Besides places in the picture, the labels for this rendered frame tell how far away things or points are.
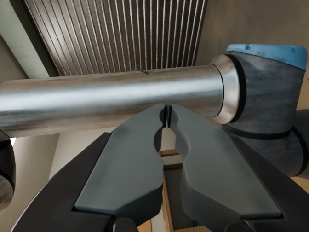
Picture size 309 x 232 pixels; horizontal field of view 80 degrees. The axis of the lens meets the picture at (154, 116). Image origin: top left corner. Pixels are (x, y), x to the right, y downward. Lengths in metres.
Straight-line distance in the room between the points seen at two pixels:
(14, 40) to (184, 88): 2.85
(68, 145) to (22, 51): 1.82
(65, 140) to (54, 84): 3.74
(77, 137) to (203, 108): 3.76
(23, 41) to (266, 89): 2.89
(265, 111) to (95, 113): 0.32
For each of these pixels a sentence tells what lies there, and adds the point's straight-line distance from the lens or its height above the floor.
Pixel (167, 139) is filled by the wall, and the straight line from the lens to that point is 3.74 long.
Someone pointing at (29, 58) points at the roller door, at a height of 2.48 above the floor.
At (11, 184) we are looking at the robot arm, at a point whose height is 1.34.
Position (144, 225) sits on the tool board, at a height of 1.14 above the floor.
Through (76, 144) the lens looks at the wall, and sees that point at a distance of 3.96.
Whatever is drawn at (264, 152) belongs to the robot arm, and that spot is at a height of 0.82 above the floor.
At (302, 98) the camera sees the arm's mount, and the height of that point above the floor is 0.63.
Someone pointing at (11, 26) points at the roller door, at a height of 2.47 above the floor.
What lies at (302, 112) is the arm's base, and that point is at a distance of 0.62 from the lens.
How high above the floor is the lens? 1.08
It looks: 5 degrees down
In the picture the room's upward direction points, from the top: 95 degrees counter-clockwise
